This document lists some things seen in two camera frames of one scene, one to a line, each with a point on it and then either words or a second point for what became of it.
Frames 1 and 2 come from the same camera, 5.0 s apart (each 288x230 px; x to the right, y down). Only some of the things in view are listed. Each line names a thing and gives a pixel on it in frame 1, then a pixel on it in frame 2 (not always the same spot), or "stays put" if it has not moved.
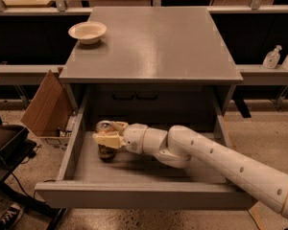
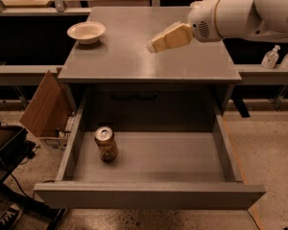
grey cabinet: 167,67 stays put
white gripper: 133,138 → 202,20
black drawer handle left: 123,98 stays put
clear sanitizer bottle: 272,57 stays put
